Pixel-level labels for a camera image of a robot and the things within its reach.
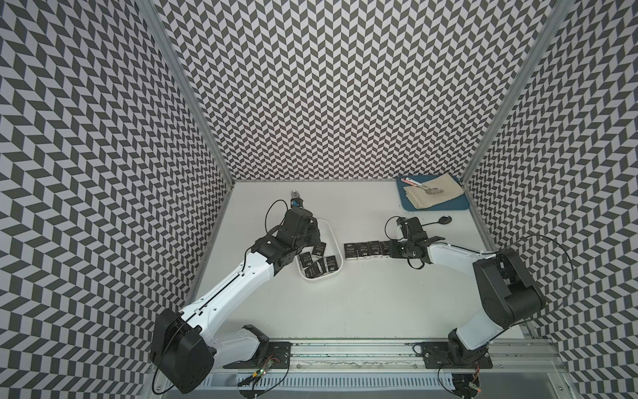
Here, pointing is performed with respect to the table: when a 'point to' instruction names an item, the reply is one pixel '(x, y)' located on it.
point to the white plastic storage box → (328, 233)
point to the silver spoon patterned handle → (294, 194)
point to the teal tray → (459, 203)
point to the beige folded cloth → (440, 189)
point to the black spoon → (443, 220)
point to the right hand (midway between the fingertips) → (391, 252)
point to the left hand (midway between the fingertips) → (313, 230)
